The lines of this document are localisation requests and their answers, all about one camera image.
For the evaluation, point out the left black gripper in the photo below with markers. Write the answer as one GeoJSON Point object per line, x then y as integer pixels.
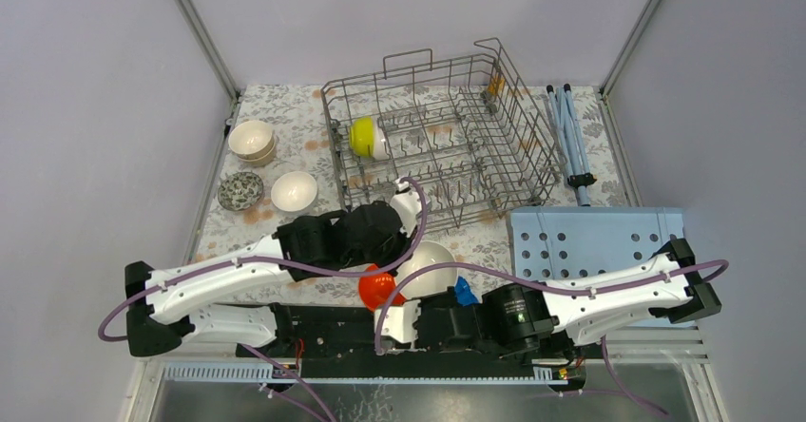
{"type": "Point", "coordinates": [404, 246]}

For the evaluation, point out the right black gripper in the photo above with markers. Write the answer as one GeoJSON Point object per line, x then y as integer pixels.
{"type": "Point", "coordinates": [448, 297]}

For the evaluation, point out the orange bowl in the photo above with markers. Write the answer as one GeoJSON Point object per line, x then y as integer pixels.
{"type": "Point", "coordinates": [375, 290]}

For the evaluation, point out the pink patterned bowl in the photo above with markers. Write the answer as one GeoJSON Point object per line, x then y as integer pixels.
{"type": "Point", "coordinates": [240, 191]}

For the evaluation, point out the grey wire dish rack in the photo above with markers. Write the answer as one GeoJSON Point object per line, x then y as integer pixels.
{"type": "Point", "coordinates": [471, 152]}

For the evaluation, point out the plain beige bowl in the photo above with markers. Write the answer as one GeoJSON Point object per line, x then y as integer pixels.
{"type": "Point", "coordinates": [260, 161]}

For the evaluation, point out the beige bowl with leaf pattern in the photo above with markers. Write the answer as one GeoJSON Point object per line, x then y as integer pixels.
{"type": "Point", "coordinates": [251, 139]}

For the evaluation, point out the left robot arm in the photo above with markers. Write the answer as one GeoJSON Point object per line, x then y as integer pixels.
{"type": "Point", "coordinates": [171, 306]}

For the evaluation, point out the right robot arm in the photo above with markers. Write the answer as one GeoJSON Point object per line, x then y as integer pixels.
{"type": "Point", "coordinates": [553, 318]}

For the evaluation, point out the blue toy car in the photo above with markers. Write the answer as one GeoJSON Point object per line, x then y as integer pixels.
{"type": "Point", "coordinates": [464, 294]}

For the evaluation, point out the yellow-green bowl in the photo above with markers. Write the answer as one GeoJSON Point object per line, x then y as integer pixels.
{"type": "Point", "coordinates": [368, 140]}

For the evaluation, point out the floral patterned table mat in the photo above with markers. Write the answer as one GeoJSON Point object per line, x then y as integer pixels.
{"type": "Point", "coordinates": [296, 114]}

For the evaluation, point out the light blue perforated board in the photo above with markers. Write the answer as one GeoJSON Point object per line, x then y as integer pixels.
{"type": "Point", "coordinates": [609, 255]}

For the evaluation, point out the yellow rubber duck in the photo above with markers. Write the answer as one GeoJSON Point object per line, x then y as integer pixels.
{"type": "Point", "coordinates": [496, 83]}

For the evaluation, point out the blue folded metal stand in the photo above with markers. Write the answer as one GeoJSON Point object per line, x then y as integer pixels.
{"type": "Point", "coordinates": [577, 170]}

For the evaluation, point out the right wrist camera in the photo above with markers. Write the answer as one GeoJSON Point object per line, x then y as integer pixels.
{"type": "Point", "coordinates": [398, 323]}

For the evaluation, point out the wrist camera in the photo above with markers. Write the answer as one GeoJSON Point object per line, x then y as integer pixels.
{"type": "Point", "coordinates": [407, 205]}
{"type": "Point", "coordinates": [398, 323]}

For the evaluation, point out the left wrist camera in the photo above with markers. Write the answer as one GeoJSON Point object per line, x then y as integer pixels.
{"type": "Point", "coordinates": [407, 205]}

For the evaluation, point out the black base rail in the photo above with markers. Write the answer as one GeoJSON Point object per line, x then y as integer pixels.
{"type": "Point", "coordinates": [338, 343]}

